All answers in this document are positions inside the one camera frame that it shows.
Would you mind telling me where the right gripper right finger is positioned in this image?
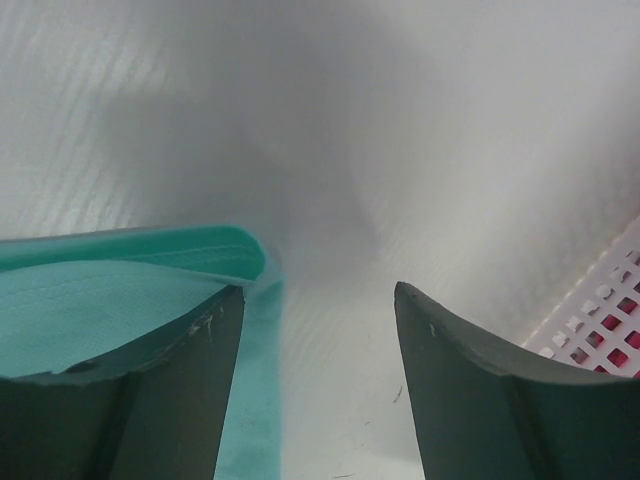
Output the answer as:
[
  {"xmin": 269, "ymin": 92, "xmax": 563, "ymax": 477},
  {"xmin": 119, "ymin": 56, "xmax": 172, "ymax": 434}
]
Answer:
[{"xmin": 394, "ymin": 282, "xmax": 639, "ymax": 479}]

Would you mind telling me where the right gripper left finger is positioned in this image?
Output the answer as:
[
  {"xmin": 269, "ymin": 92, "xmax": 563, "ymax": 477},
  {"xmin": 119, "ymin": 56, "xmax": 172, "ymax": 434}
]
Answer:
[{"xmin": 1, "ymin": 286, "xmax": 245, "ymax": 480}]

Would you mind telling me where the teal t shirt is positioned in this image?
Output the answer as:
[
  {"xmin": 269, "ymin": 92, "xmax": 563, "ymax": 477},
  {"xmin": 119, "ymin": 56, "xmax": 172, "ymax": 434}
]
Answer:
[{"xmin": 1, "ymin": 226, "xmax": 283, "ymax": 479}]

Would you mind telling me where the white plastic basket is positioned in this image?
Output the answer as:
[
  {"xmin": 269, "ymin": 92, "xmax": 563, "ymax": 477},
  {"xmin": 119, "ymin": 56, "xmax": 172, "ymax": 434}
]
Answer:
[{"xmin": 523, "ymin": 220, "xmax": 639, "ymax": 378}]

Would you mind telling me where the magenta t shirt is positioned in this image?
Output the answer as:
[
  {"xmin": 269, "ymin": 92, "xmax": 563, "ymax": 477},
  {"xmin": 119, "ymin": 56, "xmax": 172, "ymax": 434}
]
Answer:
[{"xmin": 567, "ymin": 292, "xmax": 639, "ymax": 378}]

